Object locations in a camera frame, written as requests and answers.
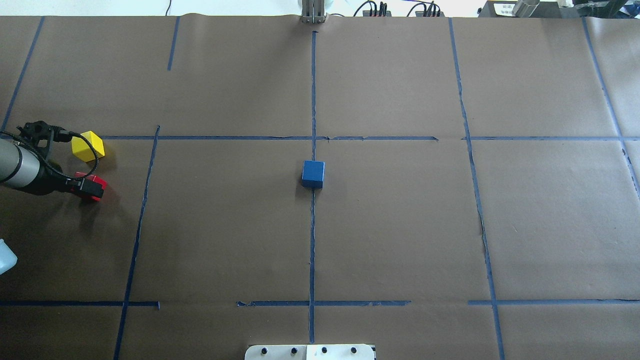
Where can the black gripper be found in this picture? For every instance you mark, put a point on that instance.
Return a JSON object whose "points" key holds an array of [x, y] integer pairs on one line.
{"points": [[48, 181]]}

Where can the red wooden block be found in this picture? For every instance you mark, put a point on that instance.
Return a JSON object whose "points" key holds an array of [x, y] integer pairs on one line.
{"points": [[92, 189]]}

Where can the yellow wooden block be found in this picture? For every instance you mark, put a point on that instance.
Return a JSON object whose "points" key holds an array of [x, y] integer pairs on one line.
{"points": [[86, 150]]}

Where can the blue wooden block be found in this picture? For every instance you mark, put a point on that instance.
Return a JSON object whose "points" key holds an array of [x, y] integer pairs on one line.
{"points": [[313, 174]]}

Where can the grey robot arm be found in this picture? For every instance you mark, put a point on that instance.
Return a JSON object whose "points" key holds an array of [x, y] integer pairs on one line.
{"points": [[31, 171]]}

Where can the aluminium frame post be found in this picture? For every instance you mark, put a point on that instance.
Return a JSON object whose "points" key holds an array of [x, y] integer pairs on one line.
{"points": [[313, 11]]}

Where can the white camera stand post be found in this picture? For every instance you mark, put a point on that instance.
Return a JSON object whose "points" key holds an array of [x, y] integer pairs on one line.
{"points": [[348, 351]]}

